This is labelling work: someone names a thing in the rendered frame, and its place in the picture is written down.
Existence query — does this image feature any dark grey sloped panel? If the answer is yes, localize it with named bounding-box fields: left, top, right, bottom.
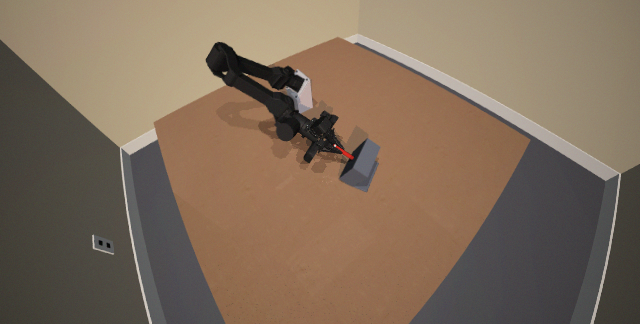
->
left=339, top=138, right=381, bottom=192

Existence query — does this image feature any red peg with white band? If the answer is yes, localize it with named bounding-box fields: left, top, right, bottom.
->
left=333, top=144, right=354, bottom=160

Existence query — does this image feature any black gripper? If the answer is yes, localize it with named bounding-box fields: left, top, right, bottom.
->
left=299, top=115, right=345, bottom=163

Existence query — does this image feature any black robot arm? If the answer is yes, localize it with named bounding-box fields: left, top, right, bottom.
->
left=206, top=42, right=332, bottom=141

